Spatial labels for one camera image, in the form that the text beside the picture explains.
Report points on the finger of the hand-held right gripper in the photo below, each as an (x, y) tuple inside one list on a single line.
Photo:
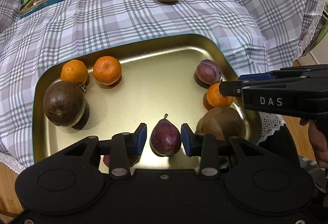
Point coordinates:
[(230, 89), (253, 77)]

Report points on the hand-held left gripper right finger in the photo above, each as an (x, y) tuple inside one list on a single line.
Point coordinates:
[(185, 140)]

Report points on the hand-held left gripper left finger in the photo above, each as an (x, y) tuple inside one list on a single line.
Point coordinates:
[(142, 139)]

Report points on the small tangerine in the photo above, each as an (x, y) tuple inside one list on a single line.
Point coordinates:
[(74, 71), (107, 70), (215, 98)]

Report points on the purple plum with stem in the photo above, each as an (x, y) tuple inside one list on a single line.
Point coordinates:
[(165, 137)]

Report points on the round purple plum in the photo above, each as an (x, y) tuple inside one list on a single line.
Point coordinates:
[(208, 71)]

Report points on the gold metal tray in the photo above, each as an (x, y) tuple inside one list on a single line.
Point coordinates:
[(153, 85)]

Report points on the brown passion fruit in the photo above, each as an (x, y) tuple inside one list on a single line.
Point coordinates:
[(64, 103)]

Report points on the person's right hand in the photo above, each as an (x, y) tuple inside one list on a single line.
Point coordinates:
[(320, 149)]

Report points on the grey plaid blanket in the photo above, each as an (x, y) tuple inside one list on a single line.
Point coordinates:
[(128, 19)]

